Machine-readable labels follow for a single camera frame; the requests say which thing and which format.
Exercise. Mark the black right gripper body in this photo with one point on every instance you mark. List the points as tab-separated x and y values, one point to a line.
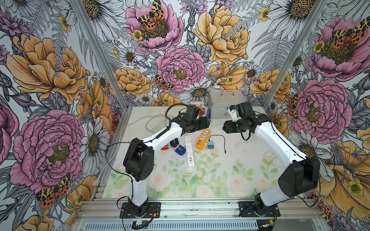
235	126

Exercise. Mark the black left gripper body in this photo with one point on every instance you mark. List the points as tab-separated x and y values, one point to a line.
198	124

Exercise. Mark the orange power strip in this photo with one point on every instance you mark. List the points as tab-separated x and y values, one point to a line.
202	141

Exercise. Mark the white power strip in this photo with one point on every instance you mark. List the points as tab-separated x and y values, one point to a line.
189	151

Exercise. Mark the blue device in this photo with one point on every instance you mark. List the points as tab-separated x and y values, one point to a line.
180	150

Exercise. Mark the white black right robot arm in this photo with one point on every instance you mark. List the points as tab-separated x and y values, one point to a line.
301	173

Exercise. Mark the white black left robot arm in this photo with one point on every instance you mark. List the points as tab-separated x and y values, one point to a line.
139	159

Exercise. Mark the black silver shaver head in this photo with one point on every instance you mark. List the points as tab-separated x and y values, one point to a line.
174	143

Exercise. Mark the red white bandage box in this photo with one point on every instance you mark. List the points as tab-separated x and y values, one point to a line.
200	105

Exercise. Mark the silver first aid case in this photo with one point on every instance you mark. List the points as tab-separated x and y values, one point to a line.
220	101

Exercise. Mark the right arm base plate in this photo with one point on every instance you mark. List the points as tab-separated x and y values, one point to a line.
250	209

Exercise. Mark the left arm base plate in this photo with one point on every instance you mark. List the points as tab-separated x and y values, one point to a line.
146	210

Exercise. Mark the aluminium front rail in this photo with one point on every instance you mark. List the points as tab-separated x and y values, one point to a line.
186	209

